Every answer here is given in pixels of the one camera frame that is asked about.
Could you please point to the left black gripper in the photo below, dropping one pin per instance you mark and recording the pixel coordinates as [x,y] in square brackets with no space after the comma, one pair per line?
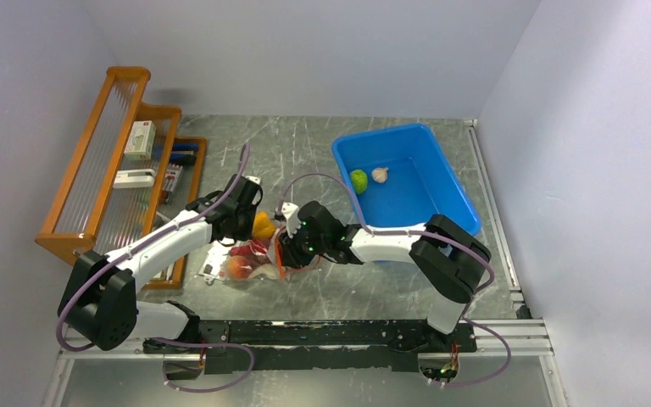
[246,232]

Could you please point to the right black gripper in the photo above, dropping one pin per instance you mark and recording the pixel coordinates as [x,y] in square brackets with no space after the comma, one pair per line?
[291,254]

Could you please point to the yellow fake bell pepper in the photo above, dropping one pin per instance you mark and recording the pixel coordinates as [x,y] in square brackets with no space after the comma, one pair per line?
[263,227]

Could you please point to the clear zip top bag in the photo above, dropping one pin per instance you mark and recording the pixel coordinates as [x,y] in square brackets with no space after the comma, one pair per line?
[271,258]

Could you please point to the green fake fruit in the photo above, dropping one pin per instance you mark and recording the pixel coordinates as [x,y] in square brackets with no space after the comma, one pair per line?
[359,180]

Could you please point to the fake garlic bulb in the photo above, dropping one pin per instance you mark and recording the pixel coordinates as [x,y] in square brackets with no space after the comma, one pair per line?
[379,174]

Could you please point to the blue plastic bin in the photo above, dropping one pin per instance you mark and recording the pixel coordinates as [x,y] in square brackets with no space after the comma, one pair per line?
[421,182]

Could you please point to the red fake chili pepper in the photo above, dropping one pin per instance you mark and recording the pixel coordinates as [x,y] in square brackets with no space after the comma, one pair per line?
[254,247]

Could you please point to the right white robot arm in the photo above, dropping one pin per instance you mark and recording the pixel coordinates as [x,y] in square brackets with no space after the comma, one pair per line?
[453,261]

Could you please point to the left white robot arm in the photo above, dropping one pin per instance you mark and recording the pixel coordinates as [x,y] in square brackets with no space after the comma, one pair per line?
[99,301]

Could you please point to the fake peach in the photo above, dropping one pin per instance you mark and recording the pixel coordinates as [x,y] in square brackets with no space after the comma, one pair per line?
[238,268]

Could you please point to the fake mushroom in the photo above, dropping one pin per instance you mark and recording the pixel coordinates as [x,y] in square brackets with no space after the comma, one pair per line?
[265,272]

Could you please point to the white blister pack card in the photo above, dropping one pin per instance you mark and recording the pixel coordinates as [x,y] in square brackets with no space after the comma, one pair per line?
[211,268]

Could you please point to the blue marker pens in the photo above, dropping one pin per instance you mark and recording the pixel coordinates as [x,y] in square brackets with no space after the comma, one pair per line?
[184,154]

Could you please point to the white flat device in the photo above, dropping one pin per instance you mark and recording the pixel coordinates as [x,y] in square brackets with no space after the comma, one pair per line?
[128,179]

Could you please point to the orange wooden rack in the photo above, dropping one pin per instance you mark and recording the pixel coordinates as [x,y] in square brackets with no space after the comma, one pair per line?
[87,212]

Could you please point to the white box with red label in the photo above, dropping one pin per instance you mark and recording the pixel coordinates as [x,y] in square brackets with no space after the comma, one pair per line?
[139,145]

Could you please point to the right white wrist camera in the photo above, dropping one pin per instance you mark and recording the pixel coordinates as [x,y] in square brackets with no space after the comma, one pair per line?
[288,217]

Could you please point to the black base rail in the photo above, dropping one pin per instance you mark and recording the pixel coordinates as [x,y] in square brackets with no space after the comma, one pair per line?
[222,347]

